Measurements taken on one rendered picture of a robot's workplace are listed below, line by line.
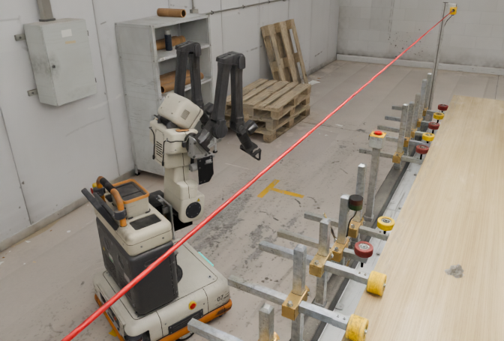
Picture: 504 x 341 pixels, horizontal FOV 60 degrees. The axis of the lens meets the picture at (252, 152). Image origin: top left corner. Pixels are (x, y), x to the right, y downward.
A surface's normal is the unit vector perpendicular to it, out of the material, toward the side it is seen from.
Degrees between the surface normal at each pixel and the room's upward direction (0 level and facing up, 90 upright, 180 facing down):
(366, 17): 90
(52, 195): 90
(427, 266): 0
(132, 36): 90
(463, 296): 0
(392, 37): 90
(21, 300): 0
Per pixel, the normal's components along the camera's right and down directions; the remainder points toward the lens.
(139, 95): -0.49, 0.36
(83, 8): 0.87, 0.18
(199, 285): -0.01, -0.91
